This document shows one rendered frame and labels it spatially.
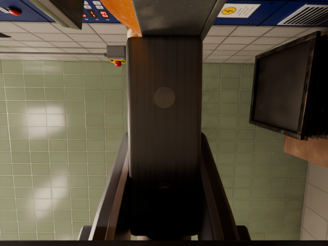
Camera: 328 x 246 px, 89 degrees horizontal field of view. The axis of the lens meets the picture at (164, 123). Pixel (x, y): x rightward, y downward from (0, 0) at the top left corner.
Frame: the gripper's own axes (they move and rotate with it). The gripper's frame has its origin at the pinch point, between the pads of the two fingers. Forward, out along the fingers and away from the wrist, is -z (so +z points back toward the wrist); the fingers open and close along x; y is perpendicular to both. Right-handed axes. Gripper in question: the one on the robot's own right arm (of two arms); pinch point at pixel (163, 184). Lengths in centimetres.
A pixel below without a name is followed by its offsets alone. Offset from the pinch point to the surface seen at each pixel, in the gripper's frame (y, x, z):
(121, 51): 21, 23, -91
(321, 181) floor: 106, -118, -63
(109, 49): 20, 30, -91
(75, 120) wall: 74, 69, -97
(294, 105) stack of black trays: 21, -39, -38
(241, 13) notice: -1, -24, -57
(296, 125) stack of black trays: 25, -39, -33
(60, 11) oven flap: -4.0, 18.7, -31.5
